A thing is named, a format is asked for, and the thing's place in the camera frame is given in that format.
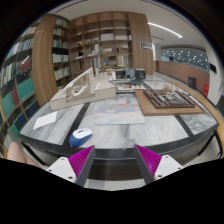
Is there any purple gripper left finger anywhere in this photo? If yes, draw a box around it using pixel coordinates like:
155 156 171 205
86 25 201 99
47 145 96 187

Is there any white architectural model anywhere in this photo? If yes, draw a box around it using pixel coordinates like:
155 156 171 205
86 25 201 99
50 68 116 110

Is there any wooden bookshelf wall unit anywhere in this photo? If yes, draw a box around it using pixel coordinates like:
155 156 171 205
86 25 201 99
69 11 153 75

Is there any person's knee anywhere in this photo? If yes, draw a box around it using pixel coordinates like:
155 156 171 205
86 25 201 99
7 142 39 167

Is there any left bookshelf with books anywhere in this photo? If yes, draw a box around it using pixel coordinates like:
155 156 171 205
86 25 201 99
0 15 70 158

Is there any brown architectural model on board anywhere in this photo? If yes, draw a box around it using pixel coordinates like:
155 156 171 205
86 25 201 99
135 89 204 116

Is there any blue and white computer mouse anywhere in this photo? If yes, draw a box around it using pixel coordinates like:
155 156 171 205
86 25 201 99
69 128 92 147

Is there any white paper sheet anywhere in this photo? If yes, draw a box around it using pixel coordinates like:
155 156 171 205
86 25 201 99
33 112 57 129

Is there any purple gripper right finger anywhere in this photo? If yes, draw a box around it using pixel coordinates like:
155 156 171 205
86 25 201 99
134 145 183 184

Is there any red fire extinguisher box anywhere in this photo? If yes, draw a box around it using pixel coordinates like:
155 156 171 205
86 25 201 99
203 83 209 98

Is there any pastel mouse pad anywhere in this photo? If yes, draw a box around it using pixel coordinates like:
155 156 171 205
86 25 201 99
95 104 145 125

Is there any grey building model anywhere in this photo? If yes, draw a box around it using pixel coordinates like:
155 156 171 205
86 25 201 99
115 68 146 80

